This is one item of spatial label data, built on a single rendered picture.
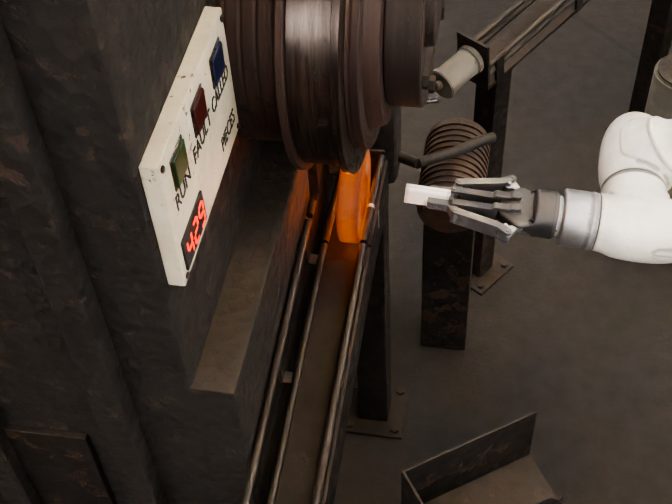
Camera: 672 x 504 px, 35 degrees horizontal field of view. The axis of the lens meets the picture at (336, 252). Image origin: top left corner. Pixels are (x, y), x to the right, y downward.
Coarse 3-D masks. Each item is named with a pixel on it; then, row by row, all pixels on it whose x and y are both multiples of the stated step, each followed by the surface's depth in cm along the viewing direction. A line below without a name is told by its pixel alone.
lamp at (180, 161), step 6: (180, 144) 108; (180, 150) 108; (174, 156) 107; (180, 156) 108; (186, 156) 110; (174, 162) 107; (180, 162) 108; (186, 162) 111; (174, 168) 107; (180, 168) 109; (186, 168) 111; (180, 174) 109; (180, 180) 109; (180, 186) 109
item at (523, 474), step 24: (504, 432) 144; (528, 432) 147; (456, 456) 142; (480, 456) 145; (504, 456) 149; (528, 456) 152; (408, 480) 138; (432, 480) 144; (456, 480) 147; (480, 480) 150; (504, 480) 150; (528, 480) 150
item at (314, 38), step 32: (288, 0) 120; (320, 0) 120; (288, 32) 121; (320, 32) 121; (288, 64) 123; (320, 64) 123; (288, 96) 126; (320, 96) 125; (320, 128) 129; (320, 160) 139; (352, 160) 140
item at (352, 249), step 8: (336, 232) 175; (336, 240) 174; (328, 248) 173; (336, 248) 172; (344, 248) 172; (352, 248) 172; (328, 256) 171; (336, 256) 171; (344, 256) 171; (352, 256) 171
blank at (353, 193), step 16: (368, 160) 171; (352, 176) 162; (368, 176) 173; (352, 192) 162; (368, 192) 175; (336, 208) 163; (352, 208) 162; (336, 224) 165; (352, 224) 164; (352, 240) 167
